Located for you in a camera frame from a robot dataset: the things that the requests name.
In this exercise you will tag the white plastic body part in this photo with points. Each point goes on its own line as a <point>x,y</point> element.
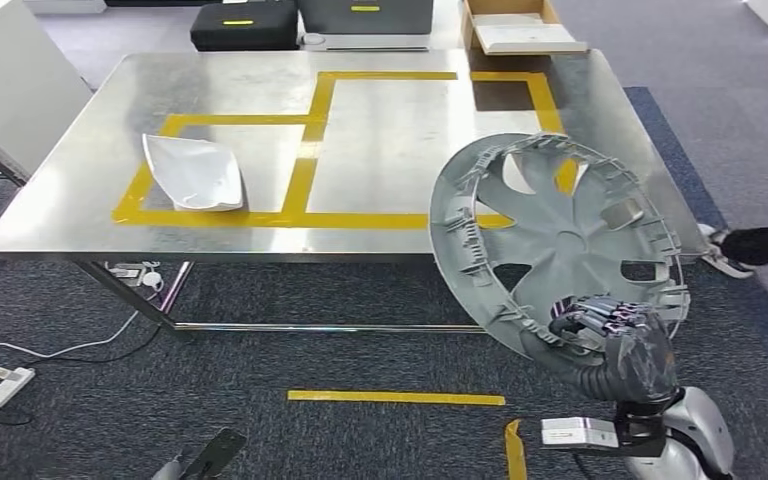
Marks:
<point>192,172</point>

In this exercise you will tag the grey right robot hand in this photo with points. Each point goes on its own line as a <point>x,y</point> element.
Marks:
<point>642,364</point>

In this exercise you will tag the grey plastic wheel cover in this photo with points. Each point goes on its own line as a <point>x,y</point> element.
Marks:
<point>569,245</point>

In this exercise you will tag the black case yellow label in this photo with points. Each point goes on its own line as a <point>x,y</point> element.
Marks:
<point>245,36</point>

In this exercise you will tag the person's shoe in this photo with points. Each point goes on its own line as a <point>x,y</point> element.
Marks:
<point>735,268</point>

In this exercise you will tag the yellow floor tape corner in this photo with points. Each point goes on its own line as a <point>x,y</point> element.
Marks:
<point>515,454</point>

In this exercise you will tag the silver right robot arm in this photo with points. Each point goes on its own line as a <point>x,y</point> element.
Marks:
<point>695,437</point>

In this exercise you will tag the white flat board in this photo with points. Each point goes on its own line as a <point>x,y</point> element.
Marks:
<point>530,36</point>

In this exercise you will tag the steel workbench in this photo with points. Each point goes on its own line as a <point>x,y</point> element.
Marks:
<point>390,146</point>

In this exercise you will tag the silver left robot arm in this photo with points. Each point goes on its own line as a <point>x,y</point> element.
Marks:
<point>166,472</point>

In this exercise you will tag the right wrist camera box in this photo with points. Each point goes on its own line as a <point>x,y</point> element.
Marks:
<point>579,434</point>

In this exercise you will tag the dark grey equipment case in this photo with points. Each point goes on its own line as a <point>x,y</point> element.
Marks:
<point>364,23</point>

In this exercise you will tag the white board panel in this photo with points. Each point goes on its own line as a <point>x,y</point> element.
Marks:
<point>13,86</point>

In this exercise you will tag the brown cardboard box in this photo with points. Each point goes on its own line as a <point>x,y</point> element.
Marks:
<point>510,5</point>

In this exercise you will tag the yellow floor tape strip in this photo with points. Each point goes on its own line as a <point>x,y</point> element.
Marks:
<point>390,397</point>

